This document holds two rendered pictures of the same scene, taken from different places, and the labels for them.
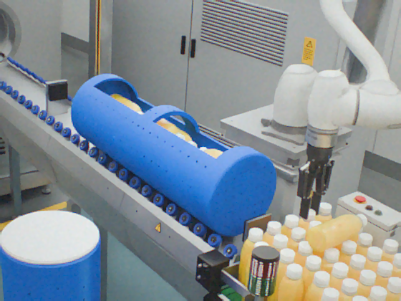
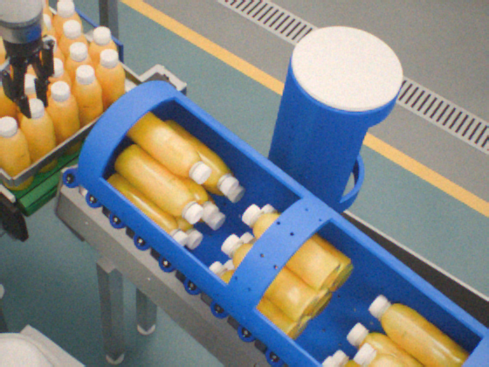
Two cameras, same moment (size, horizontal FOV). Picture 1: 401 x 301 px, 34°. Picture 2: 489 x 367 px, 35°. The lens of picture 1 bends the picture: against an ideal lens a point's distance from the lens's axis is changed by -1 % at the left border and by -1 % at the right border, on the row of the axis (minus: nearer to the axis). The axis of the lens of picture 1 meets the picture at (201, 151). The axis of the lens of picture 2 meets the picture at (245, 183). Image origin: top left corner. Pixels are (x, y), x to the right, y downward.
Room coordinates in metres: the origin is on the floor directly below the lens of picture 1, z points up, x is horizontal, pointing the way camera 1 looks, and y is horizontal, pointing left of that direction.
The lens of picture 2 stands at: (2.84, -0.19, 2.42)
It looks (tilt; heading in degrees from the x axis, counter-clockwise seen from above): 55 degrees down; 162
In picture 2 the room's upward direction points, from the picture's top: 11 degrees clockwise
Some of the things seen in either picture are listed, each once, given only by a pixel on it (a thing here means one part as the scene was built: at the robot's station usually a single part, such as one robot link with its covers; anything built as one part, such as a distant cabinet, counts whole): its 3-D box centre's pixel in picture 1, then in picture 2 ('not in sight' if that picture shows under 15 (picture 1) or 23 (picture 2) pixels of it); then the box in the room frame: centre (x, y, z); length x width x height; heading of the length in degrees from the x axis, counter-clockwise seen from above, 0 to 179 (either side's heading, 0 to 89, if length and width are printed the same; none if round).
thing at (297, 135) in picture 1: (286, 125); not in sight; (2.41, -0.33, 1.10); 0.22 x 0.18 x 0.06; 59
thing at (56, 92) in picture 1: (57, 98); not in sight; (2.77, 0.67, 1.00); 0.10 x 0.04 x 0.15; 130
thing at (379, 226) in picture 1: (369, 221); not in sight; (1.78, -0.54, 1.05); 0.20 x 0.10 x 0.10; 40
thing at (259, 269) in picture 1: (264, 263); not in sight; (1.23, -0.16, 1.23); 0.06 x 0.06 x 0.04
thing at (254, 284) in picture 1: (262, 279); not in sight; (1.23, -0.16, 1.18); 0.06 x 0.06 x 0.05
